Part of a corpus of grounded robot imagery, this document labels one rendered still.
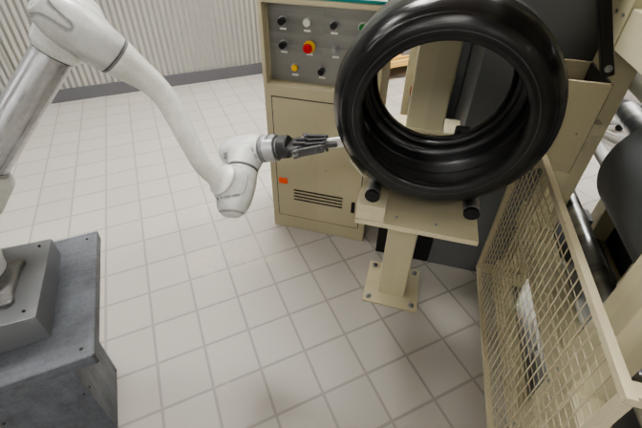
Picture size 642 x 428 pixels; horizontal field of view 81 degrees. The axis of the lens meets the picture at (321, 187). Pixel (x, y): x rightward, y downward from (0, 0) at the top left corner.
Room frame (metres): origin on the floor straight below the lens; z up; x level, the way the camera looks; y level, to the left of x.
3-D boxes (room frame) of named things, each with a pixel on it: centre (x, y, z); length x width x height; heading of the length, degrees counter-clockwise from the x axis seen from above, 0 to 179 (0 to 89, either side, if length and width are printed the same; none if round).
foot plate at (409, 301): (1.26, -0.38, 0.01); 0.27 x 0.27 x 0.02; 75
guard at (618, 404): (0.70, -0.59, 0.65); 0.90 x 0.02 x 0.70; 165
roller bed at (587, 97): (1.12, -0.75, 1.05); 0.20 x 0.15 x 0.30; 165
